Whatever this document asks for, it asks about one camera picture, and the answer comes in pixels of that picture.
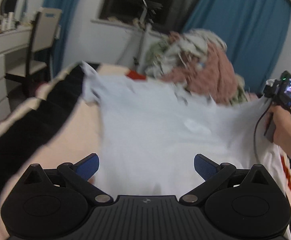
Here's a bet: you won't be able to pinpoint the white t-shirt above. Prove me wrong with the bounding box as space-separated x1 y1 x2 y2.
82 63 269 197

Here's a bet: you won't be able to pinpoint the grey white crumpled clothes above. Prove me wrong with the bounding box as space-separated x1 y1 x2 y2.
144 29 227 79

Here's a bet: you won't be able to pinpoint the person's right hand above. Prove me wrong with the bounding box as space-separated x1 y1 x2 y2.
270 105 291 158

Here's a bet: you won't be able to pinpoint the green garment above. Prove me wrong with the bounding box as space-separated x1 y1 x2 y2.
229 74 250 106

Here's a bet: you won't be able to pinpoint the striped cream red black blanket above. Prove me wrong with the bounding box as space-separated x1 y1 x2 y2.
0 63 291 239

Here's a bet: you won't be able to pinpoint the pink fluffy blanket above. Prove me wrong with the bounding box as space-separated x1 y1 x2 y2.
160 43 238 105

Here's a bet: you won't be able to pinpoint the right blue curtain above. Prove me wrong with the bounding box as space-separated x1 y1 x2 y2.
182 0 291 93

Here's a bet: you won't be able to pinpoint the blue curtain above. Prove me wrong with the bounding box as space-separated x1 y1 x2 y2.
43 0 79 76
182 0 291 93

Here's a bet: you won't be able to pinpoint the beige black chair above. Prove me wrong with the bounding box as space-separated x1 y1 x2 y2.
5 8 62 98

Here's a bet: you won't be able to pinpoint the dark window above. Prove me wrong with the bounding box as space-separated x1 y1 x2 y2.
100 0 199 33

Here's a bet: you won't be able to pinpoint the bottles on desk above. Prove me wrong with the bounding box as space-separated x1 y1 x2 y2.
0 12 17 32

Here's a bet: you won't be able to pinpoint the left blue curtain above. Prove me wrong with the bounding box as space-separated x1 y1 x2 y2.
43 0 79 76

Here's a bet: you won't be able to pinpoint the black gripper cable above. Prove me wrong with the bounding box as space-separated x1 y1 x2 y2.
253 102 273 163

